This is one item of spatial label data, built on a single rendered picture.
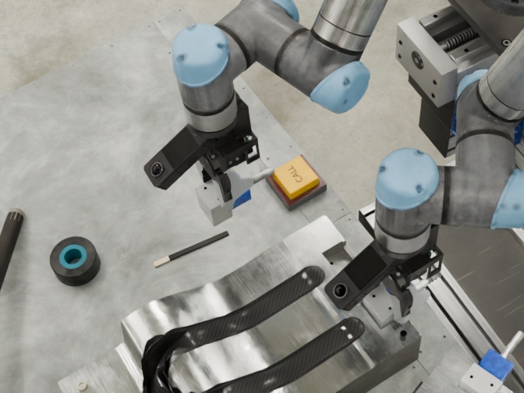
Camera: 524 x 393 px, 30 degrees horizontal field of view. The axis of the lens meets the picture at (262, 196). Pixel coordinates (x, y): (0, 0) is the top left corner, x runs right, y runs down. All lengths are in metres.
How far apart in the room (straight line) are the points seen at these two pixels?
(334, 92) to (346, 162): 1.48
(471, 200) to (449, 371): 0.38
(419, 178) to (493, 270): 1.16
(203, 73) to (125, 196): 0.54
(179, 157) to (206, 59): 0.21
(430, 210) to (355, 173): 1.49
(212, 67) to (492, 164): 0.38
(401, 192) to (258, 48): 0.29
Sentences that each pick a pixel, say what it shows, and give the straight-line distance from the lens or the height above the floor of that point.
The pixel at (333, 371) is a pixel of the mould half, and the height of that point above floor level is 0.89.
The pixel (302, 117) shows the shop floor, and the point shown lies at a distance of 2.83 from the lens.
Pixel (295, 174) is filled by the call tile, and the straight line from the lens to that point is 1.71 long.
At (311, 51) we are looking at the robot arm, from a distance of 1.28.
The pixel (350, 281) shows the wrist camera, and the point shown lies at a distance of 1.37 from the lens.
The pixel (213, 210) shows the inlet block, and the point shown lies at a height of 0.95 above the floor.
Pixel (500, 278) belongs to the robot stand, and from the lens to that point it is 2.34.
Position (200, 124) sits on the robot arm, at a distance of 1.37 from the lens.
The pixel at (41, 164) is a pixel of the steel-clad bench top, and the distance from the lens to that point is 1.85.
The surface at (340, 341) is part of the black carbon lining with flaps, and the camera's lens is 1.51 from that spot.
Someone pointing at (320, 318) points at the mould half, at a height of 0.89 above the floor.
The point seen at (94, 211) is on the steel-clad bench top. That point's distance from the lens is 1.77.
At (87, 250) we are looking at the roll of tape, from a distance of 1.69.
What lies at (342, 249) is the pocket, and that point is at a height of 0.86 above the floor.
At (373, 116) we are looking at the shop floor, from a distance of 2.83.
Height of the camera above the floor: 2.26
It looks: 58 degrees down
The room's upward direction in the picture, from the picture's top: 8 degrees counter-clockwise
